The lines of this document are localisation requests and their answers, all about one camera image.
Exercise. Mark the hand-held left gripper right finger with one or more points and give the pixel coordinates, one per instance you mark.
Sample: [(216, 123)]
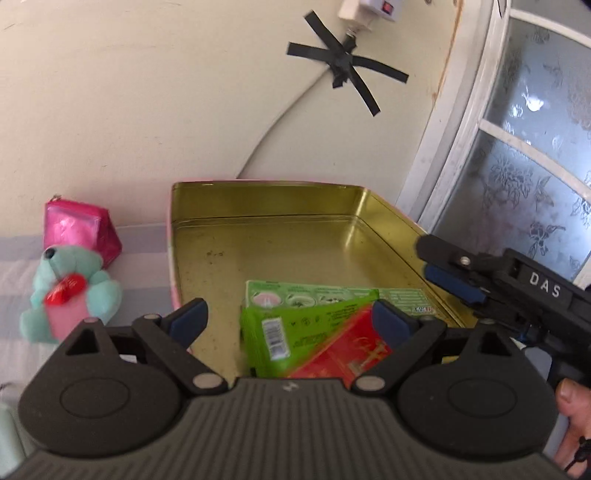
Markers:
[(390, 323)]

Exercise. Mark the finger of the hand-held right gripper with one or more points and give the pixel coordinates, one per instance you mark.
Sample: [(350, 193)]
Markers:
[(443, 251), (455, 284)]

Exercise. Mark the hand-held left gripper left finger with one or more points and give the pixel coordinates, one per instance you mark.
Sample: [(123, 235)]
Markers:
[(189, 319)]

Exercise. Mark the red box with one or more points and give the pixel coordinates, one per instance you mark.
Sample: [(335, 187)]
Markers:
[(339, 357)]

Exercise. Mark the light green pictured box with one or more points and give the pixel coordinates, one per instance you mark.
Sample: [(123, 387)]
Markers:
[(323, 292)]

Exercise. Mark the bright green barcode box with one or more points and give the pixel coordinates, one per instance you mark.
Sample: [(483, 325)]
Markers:
[(304, 333)]

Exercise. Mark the pink biscuit tin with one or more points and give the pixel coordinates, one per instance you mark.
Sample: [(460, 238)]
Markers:
[(286, 240)]

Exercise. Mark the teal plush bear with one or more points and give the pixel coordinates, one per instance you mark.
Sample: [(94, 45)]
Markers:
[(69, 264)]

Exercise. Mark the pink shiny pouch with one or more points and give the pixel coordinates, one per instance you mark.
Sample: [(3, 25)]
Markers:
[(78, 221)]

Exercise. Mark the person's right hand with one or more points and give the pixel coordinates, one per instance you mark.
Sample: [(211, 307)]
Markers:
[(575, 406)]

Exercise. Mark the striped bedsheet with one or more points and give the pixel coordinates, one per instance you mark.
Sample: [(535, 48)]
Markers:
[(138, 258)]

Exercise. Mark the white frosted glass window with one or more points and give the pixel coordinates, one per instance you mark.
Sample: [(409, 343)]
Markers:
[(531, 138)]

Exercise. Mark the pale green object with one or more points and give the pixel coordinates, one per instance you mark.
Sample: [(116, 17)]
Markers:
[(8, 434)]

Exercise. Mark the black tape cross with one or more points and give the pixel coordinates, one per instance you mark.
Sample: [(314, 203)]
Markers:
[(344, 57)]

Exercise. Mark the cream power strip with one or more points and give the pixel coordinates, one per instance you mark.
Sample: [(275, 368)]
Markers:
[(351, 11)]

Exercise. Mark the white red-switch plug adapter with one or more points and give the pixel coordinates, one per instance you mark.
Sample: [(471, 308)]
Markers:
[(381, 8)]

